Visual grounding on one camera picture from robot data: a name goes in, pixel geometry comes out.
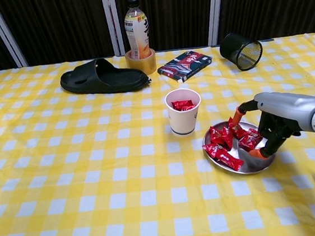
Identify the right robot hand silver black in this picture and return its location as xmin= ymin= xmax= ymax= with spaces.
xmin=229 ymin=86 xmax=315 ymax=161

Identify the white paper cup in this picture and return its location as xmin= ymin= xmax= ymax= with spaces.
xmin=163 ymin=86 xmax=205 ymax=139

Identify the round metal plate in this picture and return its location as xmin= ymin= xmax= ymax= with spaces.
xmin=200 ymin=115 xmax=278 ymax=178

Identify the black mesh pen holder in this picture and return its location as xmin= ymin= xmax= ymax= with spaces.
xmin=217 ymin=29 xmax=266 ymax=74

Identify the black red snack packet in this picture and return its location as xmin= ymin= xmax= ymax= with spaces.
xmin=155 ymin=48 xmax=215 ymax=86

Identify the brown packing tape roll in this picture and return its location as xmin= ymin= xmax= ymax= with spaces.
xmin=124 ymin=47 xmax=159 ymax=77

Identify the orange drink plastic bottle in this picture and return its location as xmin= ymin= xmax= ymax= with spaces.
xmin=121 ymin=0 xmax=153 ymax=61

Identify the black rubber slipper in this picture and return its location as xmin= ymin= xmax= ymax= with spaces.
xmin=58 ymin=53 xmax=153 ymax=100

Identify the yellow white checkered tablecloth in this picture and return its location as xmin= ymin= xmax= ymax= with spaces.
xmin=0 ymin=32 xmax=315 ymax=236

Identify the aluminium frame post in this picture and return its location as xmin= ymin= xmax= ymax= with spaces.
xmin=0 ymin=0 xmax=29 ymax=70
xmin=204 ymin=0 xmax=231 ymax=47
xmin=100 ymin=0 xmax=126 ymax=57

